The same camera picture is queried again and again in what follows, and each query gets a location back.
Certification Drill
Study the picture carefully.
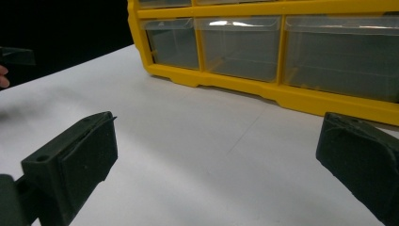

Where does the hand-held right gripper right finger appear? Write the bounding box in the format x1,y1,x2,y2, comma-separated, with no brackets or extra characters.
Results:
315,111,399,226

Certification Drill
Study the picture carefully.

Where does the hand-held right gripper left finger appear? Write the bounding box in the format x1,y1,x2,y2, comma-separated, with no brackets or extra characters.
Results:
14,110,119,226

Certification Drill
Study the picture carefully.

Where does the yellow black organizer cabinet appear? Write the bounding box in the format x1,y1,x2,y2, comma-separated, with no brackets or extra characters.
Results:
126,0,399,127

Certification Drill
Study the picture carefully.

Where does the set of clear drawers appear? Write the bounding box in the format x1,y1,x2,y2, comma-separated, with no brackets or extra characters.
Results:
137,0,399,104

